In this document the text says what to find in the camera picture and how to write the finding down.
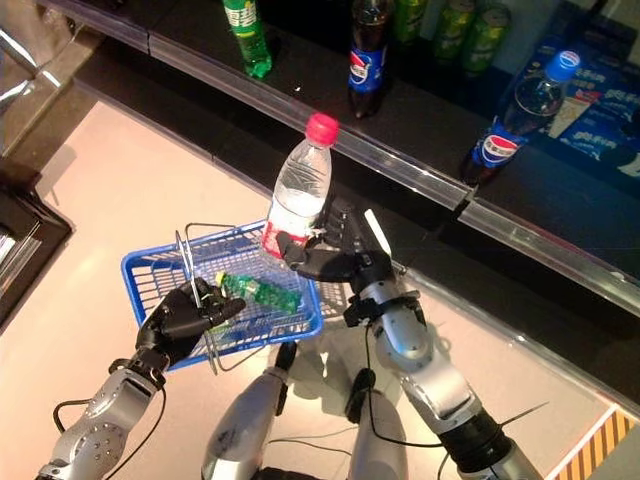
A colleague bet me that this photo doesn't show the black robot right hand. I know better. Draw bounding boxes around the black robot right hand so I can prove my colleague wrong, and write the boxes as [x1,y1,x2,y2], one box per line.
[277,198,396,294]

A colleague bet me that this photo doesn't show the blue Oreo cookie box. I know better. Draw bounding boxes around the blue Oreo cookie box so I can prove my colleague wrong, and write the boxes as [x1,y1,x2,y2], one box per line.
[542,64,640,179]

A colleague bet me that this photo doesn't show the white right hand bracket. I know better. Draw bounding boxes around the white right hand bracket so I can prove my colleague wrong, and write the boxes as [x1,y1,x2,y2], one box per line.
[363,208,393,257]

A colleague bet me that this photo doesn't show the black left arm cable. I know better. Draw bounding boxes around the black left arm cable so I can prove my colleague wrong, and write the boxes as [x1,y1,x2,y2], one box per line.
[52,382,169,480]

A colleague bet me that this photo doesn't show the silver robot leg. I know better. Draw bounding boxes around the silver robot leg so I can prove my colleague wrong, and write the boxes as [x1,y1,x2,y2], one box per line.
[201,341,300,480]
[343,368,410,480]

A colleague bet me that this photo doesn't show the yellow black hazard tape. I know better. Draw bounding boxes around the yellow black hazard tape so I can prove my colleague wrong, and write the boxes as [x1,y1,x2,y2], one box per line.
[553,410,637,480]

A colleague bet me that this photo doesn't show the metal wire basket handle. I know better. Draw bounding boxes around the metal wire basket handle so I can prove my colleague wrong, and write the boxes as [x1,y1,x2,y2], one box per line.
[183,221,274,306]
[174,229,299,376]

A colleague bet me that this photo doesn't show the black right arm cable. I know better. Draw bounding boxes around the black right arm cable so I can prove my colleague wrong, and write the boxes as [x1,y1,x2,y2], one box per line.
[363,319,454,480]

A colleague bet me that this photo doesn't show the black shelf board clear rail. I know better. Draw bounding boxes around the black shelf board clear rail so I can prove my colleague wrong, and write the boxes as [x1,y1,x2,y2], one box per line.
[147,0,481,214]
[37,0,151,54]
[457,124,640,319]

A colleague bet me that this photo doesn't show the green Sprite bottle yellow cap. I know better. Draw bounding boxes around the green Sprite bottle yellow cap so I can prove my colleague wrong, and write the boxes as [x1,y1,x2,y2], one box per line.
[221,0,275,80]
[213,271,304,315]

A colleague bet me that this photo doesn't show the blue plastic shopping basket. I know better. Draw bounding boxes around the blue plastic shopping basket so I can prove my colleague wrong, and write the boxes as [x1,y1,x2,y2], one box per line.
[120,221,325,374]

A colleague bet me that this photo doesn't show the silver robot right leg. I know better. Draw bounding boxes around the silver robot right leg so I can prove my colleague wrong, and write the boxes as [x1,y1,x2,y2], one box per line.
[343,368,410,480]

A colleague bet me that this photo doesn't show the Pepsi cola bottle blue cap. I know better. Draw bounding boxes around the Pepsi cola bottle blue cap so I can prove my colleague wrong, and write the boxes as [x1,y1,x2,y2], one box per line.
[458,48,582,187]
[347,0,395,120]

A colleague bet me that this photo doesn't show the silver robot left leg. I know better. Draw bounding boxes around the silver robot left leg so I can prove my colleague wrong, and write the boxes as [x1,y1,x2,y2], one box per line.
[201,341,300,480]

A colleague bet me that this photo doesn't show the black floor stand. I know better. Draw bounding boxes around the black floor stand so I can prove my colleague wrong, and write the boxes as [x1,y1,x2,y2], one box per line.
[0,157,75,331]

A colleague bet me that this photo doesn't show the grey stone ledge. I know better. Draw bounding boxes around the grey stone ledge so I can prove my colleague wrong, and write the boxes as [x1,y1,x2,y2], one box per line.
[0,29,104,159]

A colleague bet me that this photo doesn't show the dark blue cookie box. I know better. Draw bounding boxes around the dark blue cookie box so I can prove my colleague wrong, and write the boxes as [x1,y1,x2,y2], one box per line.
[519,27,640,101]

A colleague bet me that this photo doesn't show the black robot waist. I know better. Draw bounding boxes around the black robot waist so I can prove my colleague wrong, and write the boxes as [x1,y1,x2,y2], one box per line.
[257,465,354,480]

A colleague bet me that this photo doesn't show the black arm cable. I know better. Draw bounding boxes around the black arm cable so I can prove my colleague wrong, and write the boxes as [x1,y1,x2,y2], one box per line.
[363,319,454,480]
[52,382,169,480]

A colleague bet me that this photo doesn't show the clear water bottle red cap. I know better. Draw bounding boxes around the clear water bottle red cap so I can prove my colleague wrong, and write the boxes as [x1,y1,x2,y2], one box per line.
[260,112,341,261]

